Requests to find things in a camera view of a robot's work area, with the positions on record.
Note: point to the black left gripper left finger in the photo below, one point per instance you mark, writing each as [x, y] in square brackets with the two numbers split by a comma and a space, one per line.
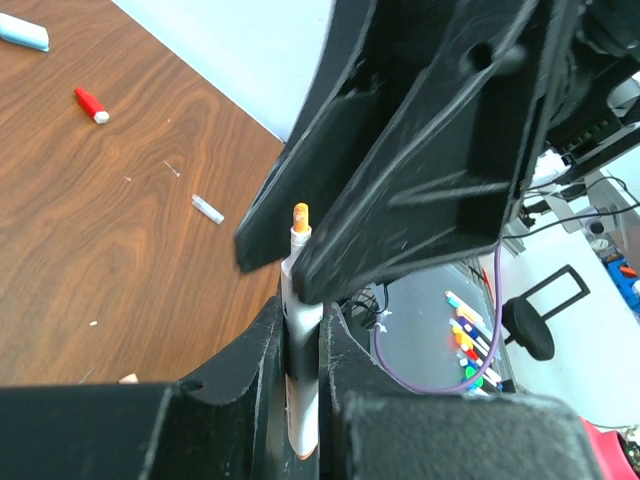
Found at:
[224, 420]

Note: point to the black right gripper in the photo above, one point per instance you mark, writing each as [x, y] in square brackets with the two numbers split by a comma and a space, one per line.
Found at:
[577, 56]

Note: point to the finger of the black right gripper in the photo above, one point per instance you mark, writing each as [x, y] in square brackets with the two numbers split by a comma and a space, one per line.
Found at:
[372, 54]
[439, 182]

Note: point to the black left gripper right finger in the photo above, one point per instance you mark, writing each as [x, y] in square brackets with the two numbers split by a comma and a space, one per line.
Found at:
[373, 428]

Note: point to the white pen with orange tip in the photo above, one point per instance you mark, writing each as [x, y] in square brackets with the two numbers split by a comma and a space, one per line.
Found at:
[301, 354]

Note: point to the red pen cap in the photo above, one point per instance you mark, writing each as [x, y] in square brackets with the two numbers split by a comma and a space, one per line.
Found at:
[91, 106]

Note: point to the colourful markers on floor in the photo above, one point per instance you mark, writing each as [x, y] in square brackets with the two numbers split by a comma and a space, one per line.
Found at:
[473, 341]

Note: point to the black office chair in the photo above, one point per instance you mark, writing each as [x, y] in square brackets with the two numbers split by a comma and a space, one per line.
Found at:
[527, 327]

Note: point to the small grey clear cap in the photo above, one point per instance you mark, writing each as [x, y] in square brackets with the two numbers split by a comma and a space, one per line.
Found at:
[206, 209]

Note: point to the light blue eraser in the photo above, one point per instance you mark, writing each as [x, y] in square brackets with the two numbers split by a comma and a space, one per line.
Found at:
[24, 33]

